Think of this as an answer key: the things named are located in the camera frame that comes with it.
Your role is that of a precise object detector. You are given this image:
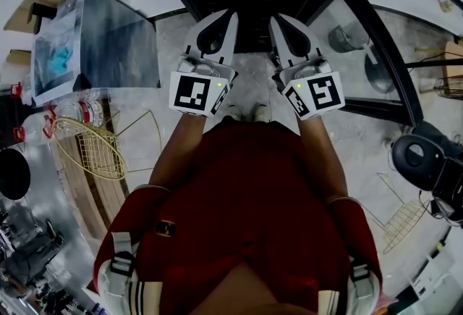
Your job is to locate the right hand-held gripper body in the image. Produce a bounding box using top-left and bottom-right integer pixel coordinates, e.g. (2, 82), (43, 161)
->
(273, 56), (347, 122)

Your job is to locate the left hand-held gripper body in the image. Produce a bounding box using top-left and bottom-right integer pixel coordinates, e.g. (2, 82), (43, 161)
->
(169, 52), (239, 119)

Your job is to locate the person's right forearm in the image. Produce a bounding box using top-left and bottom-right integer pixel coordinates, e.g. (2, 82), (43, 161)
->
(296, 116), (350, 202)

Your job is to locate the person's left forearm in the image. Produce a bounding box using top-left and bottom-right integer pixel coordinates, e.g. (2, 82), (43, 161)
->
(148, 113), (207, 191)

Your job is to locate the grey mesh waste bin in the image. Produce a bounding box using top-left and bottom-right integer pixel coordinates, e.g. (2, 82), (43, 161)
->
(328, 20), (370, 54)

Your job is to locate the black standing fan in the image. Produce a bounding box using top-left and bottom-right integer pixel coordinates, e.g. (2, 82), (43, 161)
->
(365, 45), (463, 101)

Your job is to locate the person's right white shoe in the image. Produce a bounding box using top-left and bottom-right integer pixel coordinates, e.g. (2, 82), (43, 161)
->
(252, 103), (268, 122)

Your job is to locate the clear glass display case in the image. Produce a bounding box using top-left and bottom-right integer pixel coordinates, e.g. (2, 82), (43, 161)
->
(30, 0), (162, 106)

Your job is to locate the clear bottle red label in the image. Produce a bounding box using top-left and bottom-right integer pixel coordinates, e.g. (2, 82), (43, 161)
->
(57, 99), (105, 127)

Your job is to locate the person's red shirt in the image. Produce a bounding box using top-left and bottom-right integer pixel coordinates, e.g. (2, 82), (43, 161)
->
(93, 117), (384, 315)

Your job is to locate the black machine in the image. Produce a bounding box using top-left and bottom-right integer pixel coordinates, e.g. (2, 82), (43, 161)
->
(391, 121), (463, 227)

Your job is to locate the blue cloth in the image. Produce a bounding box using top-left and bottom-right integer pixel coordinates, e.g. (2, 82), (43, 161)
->
(46, 47), (73, 75)

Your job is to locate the wooden board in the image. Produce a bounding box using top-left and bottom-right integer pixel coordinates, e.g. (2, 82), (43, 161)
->
(415, 40), (463, 79)

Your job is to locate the wooden slatted bench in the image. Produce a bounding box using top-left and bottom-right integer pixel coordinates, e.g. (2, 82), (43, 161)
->
(50, 132), (129, 238)

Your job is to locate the clear water jug red cap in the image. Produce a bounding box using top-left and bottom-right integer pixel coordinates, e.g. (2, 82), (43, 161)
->
(9, 81), (33, 106)
(12, 109), (58, 144)

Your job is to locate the large brown cardboard sheet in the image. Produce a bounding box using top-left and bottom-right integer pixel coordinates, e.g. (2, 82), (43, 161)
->
(3, 0), (79, 34)

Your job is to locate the small brown cardboard sheet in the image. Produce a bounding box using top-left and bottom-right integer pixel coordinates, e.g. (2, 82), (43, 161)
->
(5, 49), (33, 67)

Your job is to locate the black round stool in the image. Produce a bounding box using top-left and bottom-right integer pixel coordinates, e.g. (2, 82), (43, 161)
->
(0, 148), (32, 201)

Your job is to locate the person's face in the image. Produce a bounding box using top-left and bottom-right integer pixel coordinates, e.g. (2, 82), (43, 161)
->
(208, 262), (319, 315)

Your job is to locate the white cabinet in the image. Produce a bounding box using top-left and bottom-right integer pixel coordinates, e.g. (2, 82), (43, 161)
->
(408, 248), (459, 302)

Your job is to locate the pink stool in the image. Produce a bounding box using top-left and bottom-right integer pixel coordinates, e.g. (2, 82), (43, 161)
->
(379, 293), (399, 308)

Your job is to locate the gold wire basket stand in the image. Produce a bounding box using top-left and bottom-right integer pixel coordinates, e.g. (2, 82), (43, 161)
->
(54, 109), (162, 180)

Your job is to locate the gold wire rack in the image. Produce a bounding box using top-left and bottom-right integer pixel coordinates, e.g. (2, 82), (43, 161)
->
(375, 172), (432, 255)

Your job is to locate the black bracket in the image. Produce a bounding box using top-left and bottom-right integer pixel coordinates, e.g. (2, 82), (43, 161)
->
(27, 1), (59, 24)

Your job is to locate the grey shoulder strap with buckle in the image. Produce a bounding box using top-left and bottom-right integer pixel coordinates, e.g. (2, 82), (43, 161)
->
(108, 232), (137, 277)
(349, 259), (373, 298)

